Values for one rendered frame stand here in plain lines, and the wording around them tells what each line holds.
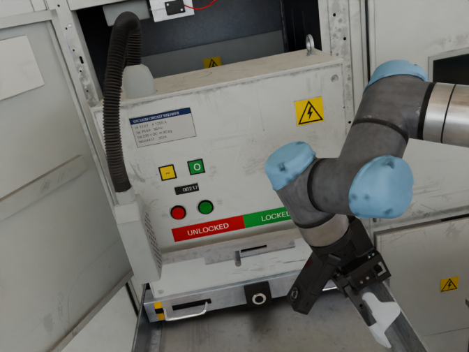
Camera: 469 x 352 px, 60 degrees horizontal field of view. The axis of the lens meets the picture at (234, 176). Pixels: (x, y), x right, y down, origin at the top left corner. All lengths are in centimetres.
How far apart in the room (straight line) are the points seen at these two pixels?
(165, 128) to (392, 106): 44
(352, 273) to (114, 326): 94
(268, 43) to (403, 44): 68
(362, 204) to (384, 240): 85
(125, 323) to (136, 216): 70
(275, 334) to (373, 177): 57
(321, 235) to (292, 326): 41
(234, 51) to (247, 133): 88
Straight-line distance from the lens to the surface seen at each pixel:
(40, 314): 110
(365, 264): 67
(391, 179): 49
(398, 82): 57
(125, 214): 78
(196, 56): 166
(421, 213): 134
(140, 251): 80
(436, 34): 117
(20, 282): 105
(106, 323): 143
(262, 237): 88
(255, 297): 97
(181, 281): 98
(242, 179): 85
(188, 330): 103
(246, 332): 98
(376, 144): 52
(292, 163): 54
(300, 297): 68
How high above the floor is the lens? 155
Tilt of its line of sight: 24 degrees down
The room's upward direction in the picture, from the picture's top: 11 degrees counter-clockwise
